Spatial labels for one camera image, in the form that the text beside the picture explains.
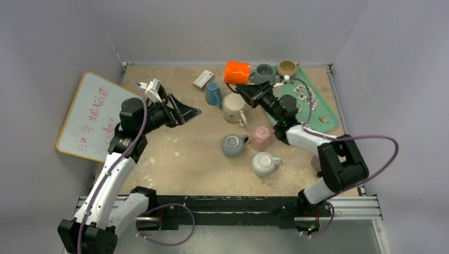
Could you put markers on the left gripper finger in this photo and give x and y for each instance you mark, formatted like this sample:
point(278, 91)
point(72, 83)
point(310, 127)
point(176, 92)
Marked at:
point(184, 115)
point(177, 104)

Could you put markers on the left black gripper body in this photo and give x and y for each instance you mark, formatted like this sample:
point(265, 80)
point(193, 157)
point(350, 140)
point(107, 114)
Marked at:
point(159, 116)

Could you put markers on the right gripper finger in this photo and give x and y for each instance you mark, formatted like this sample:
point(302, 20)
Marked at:
point(260, 87)
point(249, 93)

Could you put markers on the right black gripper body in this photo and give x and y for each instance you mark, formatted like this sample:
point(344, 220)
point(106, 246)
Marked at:
point(259, 97)

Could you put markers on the grey mug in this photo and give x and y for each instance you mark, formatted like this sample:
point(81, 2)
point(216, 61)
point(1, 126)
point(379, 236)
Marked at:
point(261, 74)

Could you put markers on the cream white mug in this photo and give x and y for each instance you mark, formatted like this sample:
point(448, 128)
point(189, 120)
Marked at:
point(233, 106)

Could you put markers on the orange mug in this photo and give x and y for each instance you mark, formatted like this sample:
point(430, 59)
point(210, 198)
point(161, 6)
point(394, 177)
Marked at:
point(236, 73)

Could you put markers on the tan brown round mug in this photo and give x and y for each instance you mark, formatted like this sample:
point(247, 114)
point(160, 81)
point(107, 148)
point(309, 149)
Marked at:
point(287, 67)

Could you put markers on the blue mug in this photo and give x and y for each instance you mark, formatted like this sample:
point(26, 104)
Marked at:
point(213, 94)

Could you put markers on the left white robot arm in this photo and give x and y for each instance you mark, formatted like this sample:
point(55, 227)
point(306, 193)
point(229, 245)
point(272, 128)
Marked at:
point(96, 226)

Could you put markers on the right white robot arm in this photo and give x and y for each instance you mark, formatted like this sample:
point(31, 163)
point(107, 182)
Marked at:
point(342, 165)

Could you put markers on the pink faceted mug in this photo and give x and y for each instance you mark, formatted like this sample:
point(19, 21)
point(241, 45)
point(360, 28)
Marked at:
point(262, 138)

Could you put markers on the blue-grey round mug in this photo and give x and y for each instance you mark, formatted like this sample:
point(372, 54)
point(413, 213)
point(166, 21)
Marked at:
point(232, 145)

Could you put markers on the pale speckled mug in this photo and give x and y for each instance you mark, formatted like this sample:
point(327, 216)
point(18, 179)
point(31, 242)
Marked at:
point(264, 164)

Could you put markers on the white red small box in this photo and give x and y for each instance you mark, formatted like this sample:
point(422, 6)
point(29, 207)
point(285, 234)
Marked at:
point(203, 79)

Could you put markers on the green floral tray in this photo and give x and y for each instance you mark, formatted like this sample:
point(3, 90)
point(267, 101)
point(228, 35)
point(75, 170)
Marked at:
point(311, 105)

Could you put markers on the whiteboard with red writing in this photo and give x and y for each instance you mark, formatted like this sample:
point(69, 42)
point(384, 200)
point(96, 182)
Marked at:
point(93, 115)

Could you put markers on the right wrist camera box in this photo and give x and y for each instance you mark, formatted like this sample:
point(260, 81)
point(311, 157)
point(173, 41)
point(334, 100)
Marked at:
point(281, 80)

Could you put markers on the mauve mug with black handle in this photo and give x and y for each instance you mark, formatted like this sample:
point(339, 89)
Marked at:
point(315, 163)

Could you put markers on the black base frame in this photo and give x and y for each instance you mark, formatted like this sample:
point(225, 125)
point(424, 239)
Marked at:
point(283, 212)

